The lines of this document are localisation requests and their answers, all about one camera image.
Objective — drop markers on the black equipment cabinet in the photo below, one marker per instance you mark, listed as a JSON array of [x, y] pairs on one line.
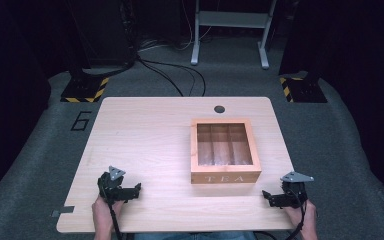
[[105, 31]]

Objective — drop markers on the person's right hand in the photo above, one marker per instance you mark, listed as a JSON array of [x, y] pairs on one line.
[[308, 218]]

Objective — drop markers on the white metal stand frame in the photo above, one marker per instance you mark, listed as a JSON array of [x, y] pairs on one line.
[[233, 19]]

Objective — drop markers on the black stand base hazard stripes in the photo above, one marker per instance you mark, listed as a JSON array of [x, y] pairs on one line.
[[305, 90], [83, 89]]

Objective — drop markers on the wooden tea box glass lid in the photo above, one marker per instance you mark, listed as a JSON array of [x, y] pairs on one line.
[[226, 174]]

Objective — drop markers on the grey tape strip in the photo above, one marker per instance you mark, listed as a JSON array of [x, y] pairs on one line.
[[63, 211]]

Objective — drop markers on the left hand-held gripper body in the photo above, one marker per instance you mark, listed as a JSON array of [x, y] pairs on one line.
[[111, 188]]

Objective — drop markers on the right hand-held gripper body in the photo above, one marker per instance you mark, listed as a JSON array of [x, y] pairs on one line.
[[295, 195]]

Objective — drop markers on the person's left hand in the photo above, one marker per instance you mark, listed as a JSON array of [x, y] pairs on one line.
[[103, 215]]

